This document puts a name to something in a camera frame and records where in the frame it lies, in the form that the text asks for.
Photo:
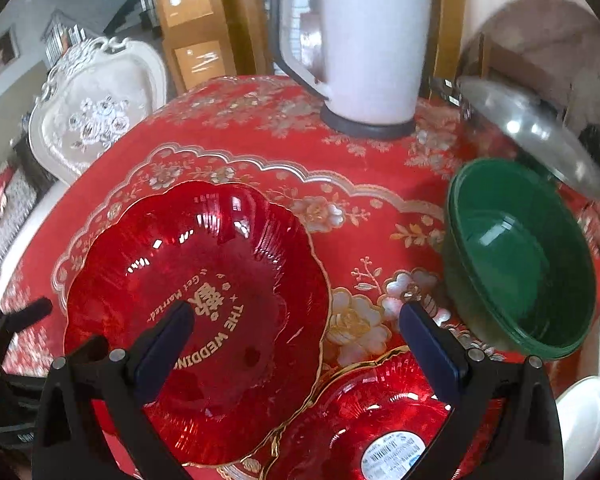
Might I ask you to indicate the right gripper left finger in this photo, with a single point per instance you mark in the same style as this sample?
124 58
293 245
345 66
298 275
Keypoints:
69 443

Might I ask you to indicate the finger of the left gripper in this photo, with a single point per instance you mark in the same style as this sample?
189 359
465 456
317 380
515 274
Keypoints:
17 321

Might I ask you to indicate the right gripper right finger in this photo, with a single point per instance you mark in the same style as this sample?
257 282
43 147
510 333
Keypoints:
527 442

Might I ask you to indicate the small red glass plate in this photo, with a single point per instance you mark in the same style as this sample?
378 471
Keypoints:
373 421

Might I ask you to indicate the green plastic bowl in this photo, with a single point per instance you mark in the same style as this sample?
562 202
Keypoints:
516 264

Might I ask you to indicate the large red wedding plate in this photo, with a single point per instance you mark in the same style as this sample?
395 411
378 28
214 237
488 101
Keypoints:
261 300

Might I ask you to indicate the white ornate chair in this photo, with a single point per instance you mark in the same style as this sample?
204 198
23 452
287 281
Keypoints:
93 96

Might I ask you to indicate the steel pot with glass lid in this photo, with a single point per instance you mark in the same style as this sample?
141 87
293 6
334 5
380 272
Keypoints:
518 116

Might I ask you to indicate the wooden cabinet door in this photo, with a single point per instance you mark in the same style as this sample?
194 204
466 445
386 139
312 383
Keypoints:
196 41

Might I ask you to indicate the white electric kettle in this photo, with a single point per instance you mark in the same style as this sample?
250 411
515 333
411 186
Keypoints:
373 53

